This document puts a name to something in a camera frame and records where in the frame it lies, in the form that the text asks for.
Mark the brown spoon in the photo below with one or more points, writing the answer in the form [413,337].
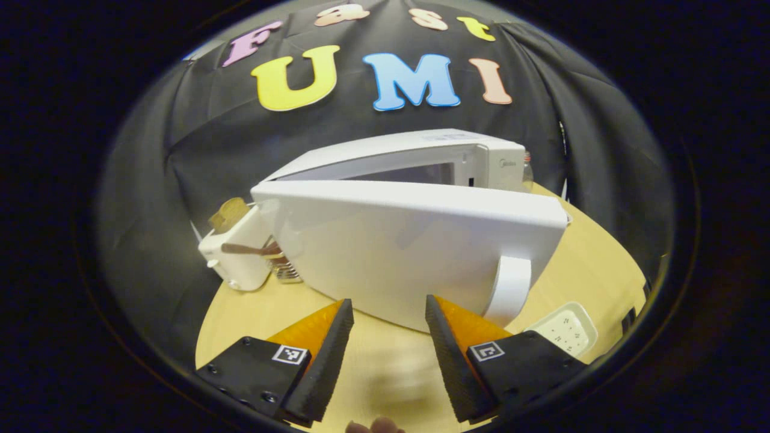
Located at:
[246,248]

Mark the black backdrop cloth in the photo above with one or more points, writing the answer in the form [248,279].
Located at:
[162,168]

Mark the toast slice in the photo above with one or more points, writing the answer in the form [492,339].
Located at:
[228,215]

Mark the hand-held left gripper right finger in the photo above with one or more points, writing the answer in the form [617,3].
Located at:
[457,370]

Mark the white toaster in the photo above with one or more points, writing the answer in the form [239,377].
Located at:
[237,264]

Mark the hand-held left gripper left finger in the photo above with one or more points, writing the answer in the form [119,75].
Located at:
[322,370]

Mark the white microwave oven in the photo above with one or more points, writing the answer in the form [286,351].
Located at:
[391,240]

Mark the ribbed glass cup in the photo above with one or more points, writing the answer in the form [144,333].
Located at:
[286,270]

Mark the clear plastic bottle red label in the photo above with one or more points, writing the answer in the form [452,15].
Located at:
[528,174]

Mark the white rectangular plate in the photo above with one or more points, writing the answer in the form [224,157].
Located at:
[568,331]

